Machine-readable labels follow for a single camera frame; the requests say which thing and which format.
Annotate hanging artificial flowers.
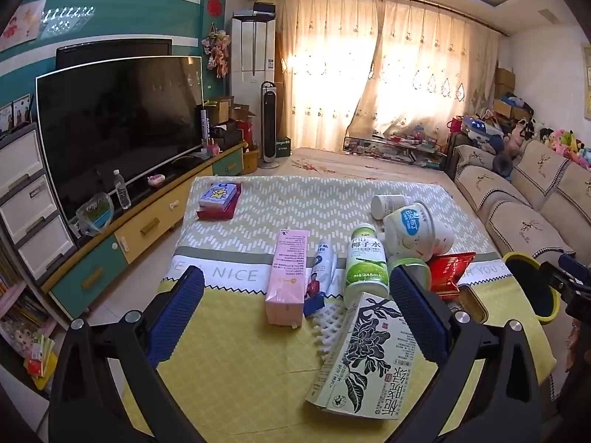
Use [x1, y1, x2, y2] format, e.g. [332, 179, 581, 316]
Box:
[202, 23, 232, 79]

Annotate row of plush toys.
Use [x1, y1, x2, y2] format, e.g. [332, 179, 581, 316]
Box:
[501, 117, 591, 169]

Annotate clear water bottle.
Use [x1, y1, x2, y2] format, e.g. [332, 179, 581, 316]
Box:
[113, 169, 131, 210]

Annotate white blue spray bottle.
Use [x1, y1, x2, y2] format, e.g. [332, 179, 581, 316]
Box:
[302, 239, 340, 318]

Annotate blue star-print box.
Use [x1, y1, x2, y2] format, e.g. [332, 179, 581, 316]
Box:
[199, 182, 238, 208]

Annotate cream embroidered curtain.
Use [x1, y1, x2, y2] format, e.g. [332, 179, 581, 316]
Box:
[274, 0, 502, 153]

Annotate floral print drink carton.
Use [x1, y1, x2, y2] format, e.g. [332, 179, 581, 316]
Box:
[305, 292, 416, 422]

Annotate clear plastic bag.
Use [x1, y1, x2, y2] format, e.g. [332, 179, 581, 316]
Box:
[75, 192, 115, 236]

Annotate blue star-print bag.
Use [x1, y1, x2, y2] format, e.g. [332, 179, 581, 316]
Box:
[462, 115, 504, 153]

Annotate large curved television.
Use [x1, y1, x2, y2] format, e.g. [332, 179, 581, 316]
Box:
[36, 55, 205, 241]

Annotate black white shuttlecock tube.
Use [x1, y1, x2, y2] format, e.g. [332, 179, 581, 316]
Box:
[198, 105, 212, 153]

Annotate white pill bottle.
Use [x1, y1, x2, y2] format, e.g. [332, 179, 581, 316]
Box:
[370, 194, 407, 220]

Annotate pink wall poster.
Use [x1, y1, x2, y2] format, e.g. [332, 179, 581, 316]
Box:
[0, 0, 47, 51]

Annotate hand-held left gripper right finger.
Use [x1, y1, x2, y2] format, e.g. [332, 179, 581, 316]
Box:
[389, 263, 543, 443]

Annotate cluttered glass coffee table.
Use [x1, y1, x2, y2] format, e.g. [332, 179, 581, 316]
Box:
[342, 134, 446, 167]

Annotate black tower fan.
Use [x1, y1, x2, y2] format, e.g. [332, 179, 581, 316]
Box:
[257, 81, 281, 169]

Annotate green yellow printed blanket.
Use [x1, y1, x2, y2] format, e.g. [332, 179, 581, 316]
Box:
[117, 175, 557, 443]

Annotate stacked cardboard boxes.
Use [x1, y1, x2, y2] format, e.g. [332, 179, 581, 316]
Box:
[492, 67, 532, 121]

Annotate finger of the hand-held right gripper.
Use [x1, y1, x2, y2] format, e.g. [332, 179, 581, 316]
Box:
[539, 261, 573, 293]

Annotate white plastic drawer unit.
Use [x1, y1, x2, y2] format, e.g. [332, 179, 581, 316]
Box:
[0, 122, 77, 282]

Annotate open cardboard boxes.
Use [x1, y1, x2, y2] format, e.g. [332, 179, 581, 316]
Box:
[212, 97, 257, 125]

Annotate beige sofa with deer covers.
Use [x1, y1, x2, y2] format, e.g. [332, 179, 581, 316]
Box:
[450, 138, 591, 259]

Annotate framed photos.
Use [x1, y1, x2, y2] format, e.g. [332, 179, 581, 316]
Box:
[0, 93, 32, 134]

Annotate pink carton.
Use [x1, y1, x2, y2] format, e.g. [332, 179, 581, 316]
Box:
[264, 229, 309, 328]

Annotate white foam net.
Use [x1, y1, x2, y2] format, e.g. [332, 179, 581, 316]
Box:
[310, 298, 354, 365]

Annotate green white drink bottle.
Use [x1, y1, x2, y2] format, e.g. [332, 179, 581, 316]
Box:
[345, 223, 389, 308]

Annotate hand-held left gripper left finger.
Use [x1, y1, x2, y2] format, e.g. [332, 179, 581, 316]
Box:
[48, 265, 206, 443]

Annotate yellow-rimmed dark bin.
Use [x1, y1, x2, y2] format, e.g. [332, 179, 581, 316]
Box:
[502, 252, 560, 326]

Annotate framed wall picture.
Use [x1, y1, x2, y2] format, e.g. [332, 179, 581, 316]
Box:
[583, 46, 591, 118]

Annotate white blue-label paper cup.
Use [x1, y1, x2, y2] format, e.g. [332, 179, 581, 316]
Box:
[385, 202, 455, 261]

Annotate red snack packet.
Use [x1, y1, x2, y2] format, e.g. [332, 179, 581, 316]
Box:
[427, 252, 476, 297]

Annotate shelf of books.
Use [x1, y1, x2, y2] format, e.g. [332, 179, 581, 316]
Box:
[0, 281, 58, 393]

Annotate yellow green TV cabinet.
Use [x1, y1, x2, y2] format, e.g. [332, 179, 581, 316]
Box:
[39, 142, 245, 321]

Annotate green lidded cup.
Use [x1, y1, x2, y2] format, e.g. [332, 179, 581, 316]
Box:
[387, 255, 432, 291]

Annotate white standing air conditioner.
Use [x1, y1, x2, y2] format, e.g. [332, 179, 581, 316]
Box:
[231, 9, 276, 160]

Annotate red flat box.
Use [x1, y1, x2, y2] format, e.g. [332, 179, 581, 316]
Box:
[196, 183, 242, 220]

